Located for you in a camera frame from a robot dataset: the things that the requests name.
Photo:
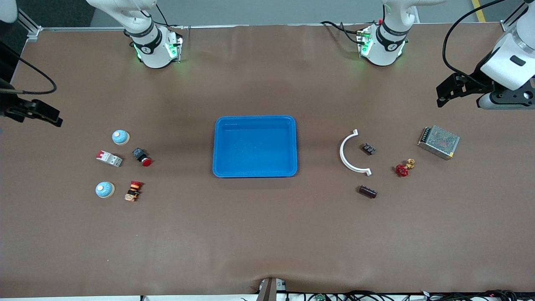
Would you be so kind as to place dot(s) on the light blue desk bell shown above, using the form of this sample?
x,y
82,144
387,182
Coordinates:
x,y
120,137
104,190

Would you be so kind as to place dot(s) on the red orange button switch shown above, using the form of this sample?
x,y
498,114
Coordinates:
x,y
133,191

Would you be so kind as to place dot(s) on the black red push button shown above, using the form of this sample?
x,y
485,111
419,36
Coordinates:
x,y
146,162

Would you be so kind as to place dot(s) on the brass valve red handwheel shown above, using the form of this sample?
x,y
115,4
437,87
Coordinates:
x,y
401,170

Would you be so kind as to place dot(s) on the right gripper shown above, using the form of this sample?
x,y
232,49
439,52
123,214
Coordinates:
x,y
9,109

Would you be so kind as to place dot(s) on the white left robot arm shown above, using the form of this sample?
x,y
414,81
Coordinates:
x,y
386,46

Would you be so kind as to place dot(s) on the aluminium frame corner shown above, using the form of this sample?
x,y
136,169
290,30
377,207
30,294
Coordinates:
x,y
507,26
34,32

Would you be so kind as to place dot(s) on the blue plastic tray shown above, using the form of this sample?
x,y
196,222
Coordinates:
x,y
255,146

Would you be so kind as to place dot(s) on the black terminal block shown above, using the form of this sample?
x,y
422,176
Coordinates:
x,y
368,149

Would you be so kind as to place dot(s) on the white red circuit breaker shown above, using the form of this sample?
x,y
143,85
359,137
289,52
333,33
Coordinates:
x,y
109,159

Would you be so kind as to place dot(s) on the brown camera mount post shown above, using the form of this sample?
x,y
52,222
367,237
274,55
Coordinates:
x,y
268,292

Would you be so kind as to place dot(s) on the brown table mat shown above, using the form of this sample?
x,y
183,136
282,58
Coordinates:
x,y
267,230

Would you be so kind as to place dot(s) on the yellow floor tape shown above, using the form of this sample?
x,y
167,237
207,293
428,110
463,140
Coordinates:
x,y
479,10

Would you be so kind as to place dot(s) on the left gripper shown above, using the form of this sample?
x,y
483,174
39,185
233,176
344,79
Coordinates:
x,y
471,81

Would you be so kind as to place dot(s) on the metal mesh power supply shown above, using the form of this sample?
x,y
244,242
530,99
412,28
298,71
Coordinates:
x,y
439,142

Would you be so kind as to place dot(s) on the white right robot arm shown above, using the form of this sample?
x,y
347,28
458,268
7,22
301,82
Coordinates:
x,y
152,50

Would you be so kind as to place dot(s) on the aluminium table rail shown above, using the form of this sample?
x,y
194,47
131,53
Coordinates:
x,y
83,28

